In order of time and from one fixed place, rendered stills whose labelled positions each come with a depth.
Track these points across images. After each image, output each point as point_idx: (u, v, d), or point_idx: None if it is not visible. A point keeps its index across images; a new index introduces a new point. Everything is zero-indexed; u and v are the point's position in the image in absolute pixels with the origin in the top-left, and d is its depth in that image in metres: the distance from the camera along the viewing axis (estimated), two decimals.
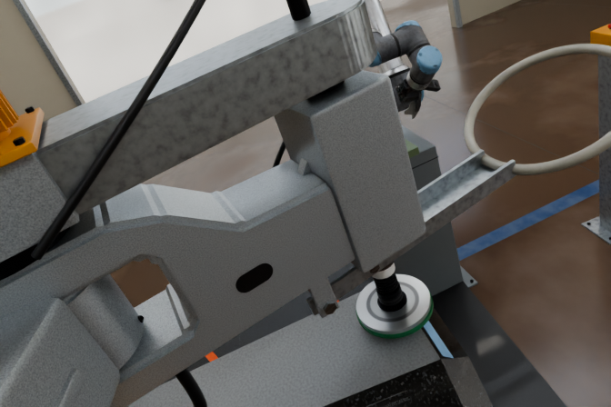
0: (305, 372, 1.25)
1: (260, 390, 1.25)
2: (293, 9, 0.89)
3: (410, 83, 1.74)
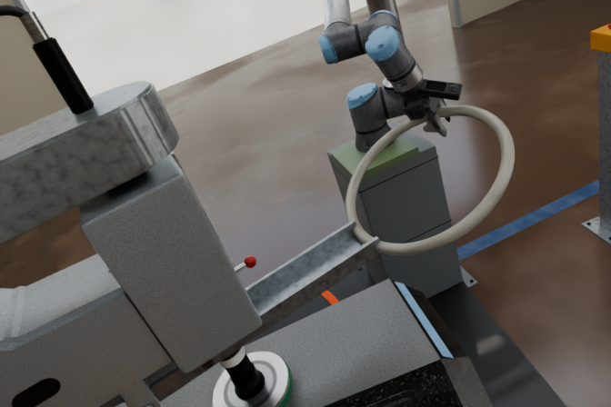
0: (305, 372, 1.25)
1: None
2: (67, 104, 0.80)
3: None
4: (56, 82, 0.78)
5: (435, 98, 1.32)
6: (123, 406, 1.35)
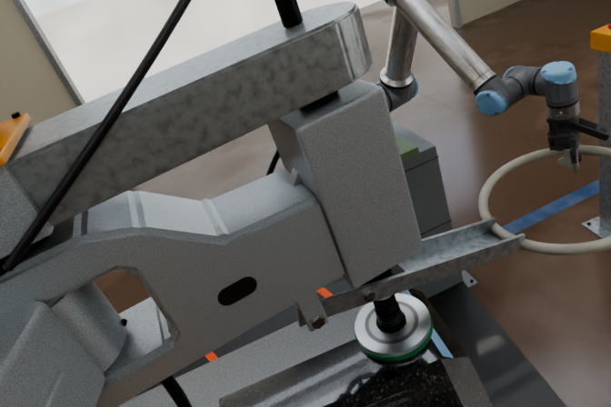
0: (305, 372, 1.25)
1: (260, 390, 1.25)
2: (283, 16, 0.85)
3: (547, 111, 1.46)
4: None
5: (579, 136, 1.49)
6: (123, 406, 1.35)
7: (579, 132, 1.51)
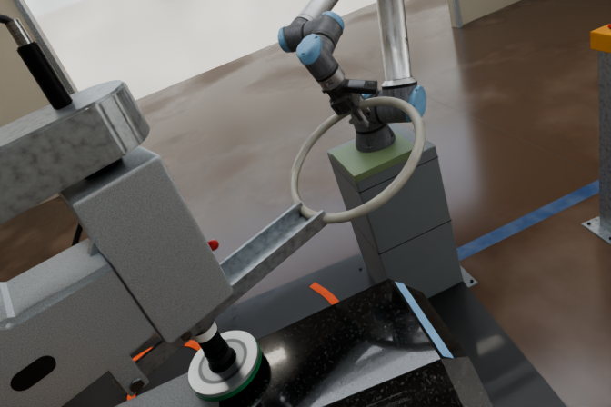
0: (305, 372, 1.25)
1: (260, 390, 1.25)
2: (50, 100, 0.90)
3: None
4: (40, 80, 0.88)
5: (356, 94, 1.57)
6: (123, 406, 1.35)
7: None
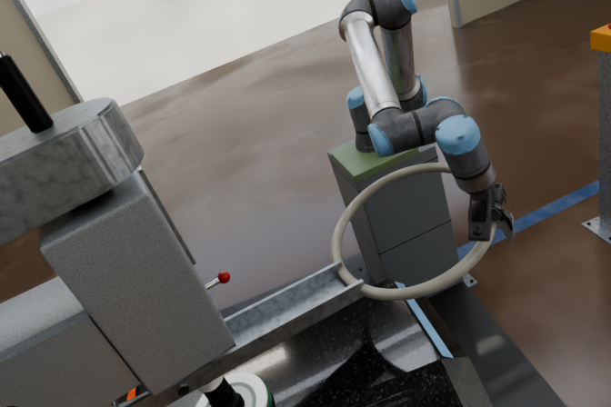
0: (305, 372, 1.25)
1: None
2: (25, 123, 0.78)
3: None
4: (13, 100, 0.75)
5: (492, 216, 1.11)
6: (123, 406, 1.35)
7: (505, 214, 1.09)
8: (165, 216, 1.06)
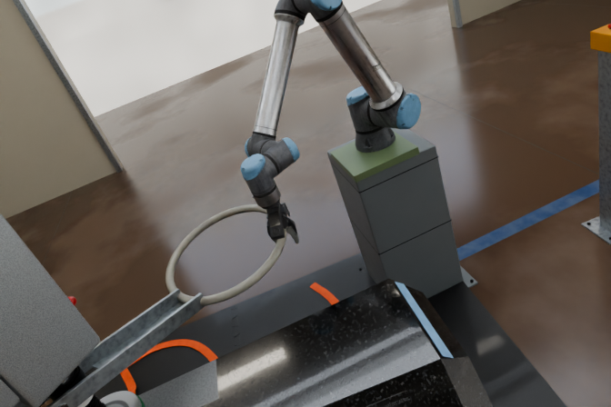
0: (305, 372, 1.25)
1: (260, 390, 1.25)
2: None
3: None
4: None
5: (283, 224, 1.63)
6: None
7: (290, 221, 1.63)
8: None
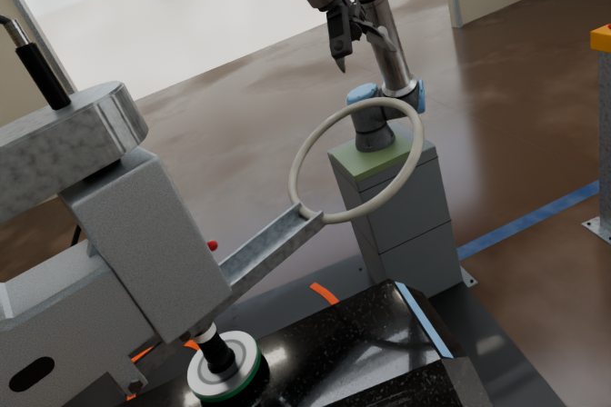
0: (305, 372, 1.25)
1: (260, 390, 1.25)
2: (48, 100, 0.90)
3: None
4: (38, 81, 0.88)
5: (354, 34, 1.07)
6: (123, 406, 1.35)
7: (362, 24, 1.05)
8: None
